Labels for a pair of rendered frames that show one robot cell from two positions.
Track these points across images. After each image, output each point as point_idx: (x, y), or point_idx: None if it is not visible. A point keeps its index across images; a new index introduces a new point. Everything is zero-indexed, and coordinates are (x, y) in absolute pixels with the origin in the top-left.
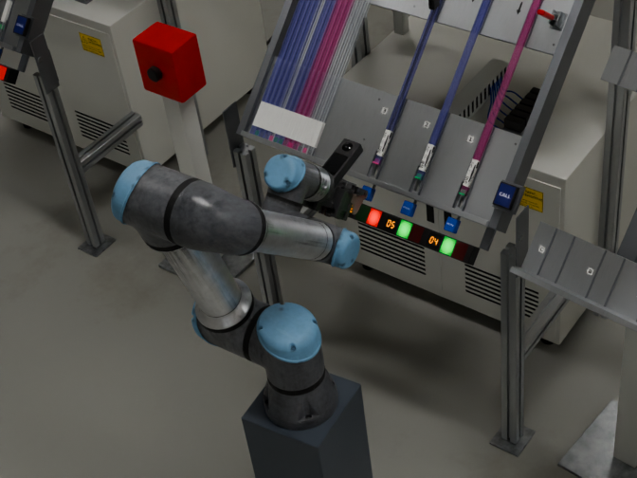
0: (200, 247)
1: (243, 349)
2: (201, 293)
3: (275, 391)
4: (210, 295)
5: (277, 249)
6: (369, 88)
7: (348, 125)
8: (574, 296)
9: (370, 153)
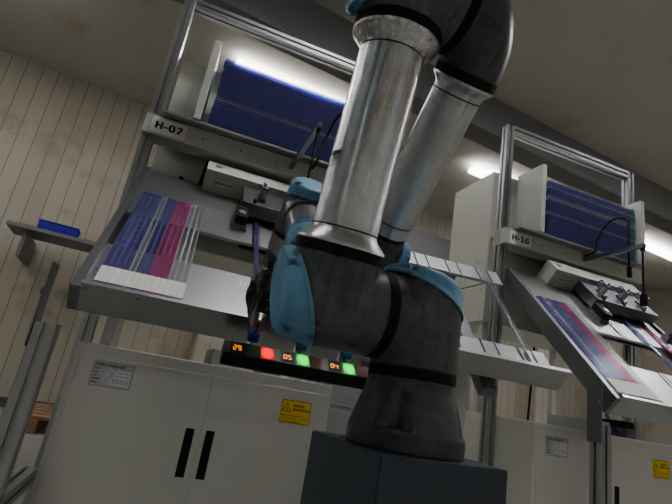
0: (507, 17)
1: (391, 301)
2: (387, 165)
3: (427, 383)
4: (390, 179)
5: (457, 145)
6: (220, 270)
7: (210, 290)
8: (499, 355)
9: (242, 307)
